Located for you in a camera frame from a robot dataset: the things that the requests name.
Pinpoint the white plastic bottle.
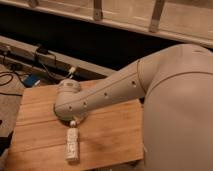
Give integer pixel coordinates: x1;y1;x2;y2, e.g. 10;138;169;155
66;120;79;162

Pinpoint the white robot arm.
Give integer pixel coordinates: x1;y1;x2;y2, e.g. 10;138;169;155
54;44;213;171

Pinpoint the green ceramic bowl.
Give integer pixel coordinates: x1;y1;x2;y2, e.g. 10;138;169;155
53;106;87;124

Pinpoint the white plug connector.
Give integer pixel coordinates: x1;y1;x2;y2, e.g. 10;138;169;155
68;66;77;75

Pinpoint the wooden table board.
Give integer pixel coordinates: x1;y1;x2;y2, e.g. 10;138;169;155
5;85;143;171

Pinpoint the black clamp device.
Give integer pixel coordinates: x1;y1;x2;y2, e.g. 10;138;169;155
35;44;49;55

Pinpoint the blue box on floor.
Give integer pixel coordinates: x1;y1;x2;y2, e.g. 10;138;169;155
23;75;40;87

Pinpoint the metal rail beam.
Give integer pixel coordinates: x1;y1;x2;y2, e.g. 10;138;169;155
0;36;114;79

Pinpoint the black cable on floor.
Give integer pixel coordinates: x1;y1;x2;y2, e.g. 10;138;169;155
0;71;24;98

